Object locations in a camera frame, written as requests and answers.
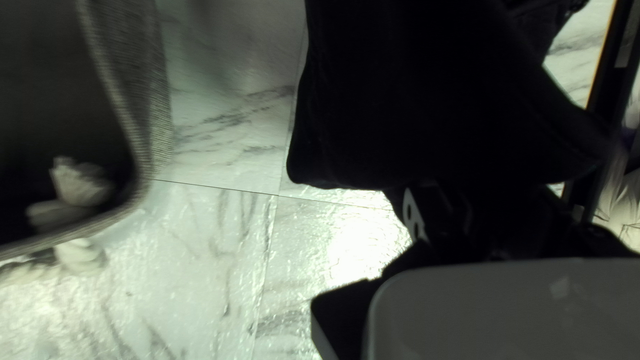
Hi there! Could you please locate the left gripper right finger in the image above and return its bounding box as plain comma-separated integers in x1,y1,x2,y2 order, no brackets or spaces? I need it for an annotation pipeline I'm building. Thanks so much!
547,190,640,260

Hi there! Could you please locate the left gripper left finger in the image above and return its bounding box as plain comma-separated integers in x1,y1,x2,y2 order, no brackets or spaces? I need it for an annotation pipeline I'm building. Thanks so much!
310,186,466,360

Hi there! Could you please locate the black sweatshirt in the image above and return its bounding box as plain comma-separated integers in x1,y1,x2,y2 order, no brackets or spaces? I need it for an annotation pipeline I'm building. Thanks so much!
286,0,621,211

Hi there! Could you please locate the grey fabric basket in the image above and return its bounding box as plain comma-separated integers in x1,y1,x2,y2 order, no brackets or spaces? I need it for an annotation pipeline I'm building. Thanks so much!
0,0,175,276

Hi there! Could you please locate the black frame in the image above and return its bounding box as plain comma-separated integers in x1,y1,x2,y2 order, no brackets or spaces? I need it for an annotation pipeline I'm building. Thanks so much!
562,0,640,223

